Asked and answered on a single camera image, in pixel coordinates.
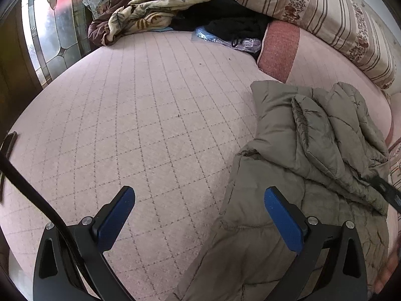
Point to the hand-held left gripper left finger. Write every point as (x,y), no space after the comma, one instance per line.
(114,218)

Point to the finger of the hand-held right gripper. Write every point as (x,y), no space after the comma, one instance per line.
(383,189)

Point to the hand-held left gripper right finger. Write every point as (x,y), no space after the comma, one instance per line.
(283,218)

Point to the olive padded jacket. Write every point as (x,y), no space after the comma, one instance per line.
(282,150)

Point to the person's right hand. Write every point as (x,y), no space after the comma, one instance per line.
(390,269)

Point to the pink quilted bed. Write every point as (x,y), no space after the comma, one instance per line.
(125,116)

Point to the smartphone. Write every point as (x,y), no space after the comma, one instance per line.
(9,142)

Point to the red and pink cushion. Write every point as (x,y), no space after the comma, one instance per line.
(278,47)

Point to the maroon cloth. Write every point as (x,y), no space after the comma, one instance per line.
(97,26)

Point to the small blue cloth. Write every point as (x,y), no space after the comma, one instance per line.
(163,29)

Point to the clear plastic bag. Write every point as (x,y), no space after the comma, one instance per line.
(206,34)

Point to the striped floral pillow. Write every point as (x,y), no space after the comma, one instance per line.
(313,3)

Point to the stained glass door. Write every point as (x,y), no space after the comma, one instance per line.
(59,22)

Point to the leaf print blanket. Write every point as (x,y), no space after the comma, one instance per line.
(141,15)

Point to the black clothing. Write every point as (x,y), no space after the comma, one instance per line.
(231,15)

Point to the wooden door frame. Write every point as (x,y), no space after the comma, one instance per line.
(15,69)

